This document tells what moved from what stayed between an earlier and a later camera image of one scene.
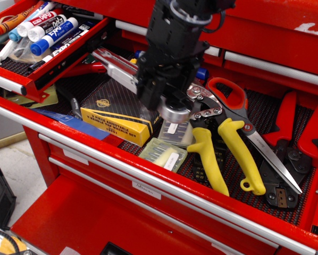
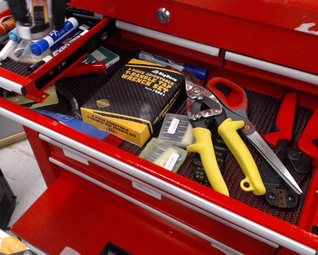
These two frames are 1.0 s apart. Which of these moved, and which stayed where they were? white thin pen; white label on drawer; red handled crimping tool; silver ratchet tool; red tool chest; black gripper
Moved: silver ratchet tool; black gripper
Stayed: red tool chest; red handled crimping tool; white thin pen; white label on drawer
